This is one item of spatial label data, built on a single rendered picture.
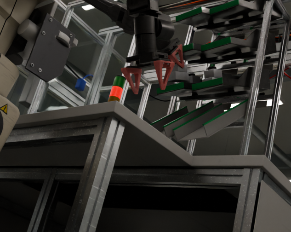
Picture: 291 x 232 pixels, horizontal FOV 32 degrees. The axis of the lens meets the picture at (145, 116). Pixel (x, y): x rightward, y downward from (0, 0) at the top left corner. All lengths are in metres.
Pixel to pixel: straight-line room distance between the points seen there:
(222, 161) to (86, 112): 0.37
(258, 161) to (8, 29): 0.69
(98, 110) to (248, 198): 0.42
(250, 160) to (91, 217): 0.42
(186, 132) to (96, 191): 0.63
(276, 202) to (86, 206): 0.50
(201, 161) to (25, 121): 0.48
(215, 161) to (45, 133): 0.45
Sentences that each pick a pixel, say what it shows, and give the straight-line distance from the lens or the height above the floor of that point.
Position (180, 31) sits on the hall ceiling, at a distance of 9.51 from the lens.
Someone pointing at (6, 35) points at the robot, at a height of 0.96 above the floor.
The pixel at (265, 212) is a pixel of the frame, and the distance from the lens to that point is 1.31.
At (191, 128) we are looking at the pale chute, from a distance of 1.73.
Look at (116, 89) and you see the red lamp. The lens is 2.26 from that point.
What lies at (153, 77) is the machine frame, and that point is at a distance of 3.57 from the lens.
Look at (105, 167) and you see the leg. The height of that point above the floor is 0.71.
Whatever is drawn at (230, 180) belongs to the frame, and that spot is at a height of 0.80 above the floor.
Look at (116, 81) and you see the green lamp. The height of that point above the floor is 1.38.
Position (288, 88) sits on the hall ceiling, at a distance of 10.67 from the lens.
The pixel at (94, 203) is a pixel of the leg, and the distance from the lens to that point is 1.15.
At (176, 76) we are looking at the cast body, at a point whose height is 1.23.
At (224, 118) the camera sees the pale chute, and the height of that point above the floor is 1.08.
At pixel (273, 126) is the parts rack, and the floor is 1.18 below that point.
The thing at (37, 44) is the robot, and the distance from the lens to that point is 1.27.
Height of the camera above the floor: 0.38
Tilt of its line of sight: 23 degrees up
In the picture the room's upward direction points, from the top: 15 degrees clockwise
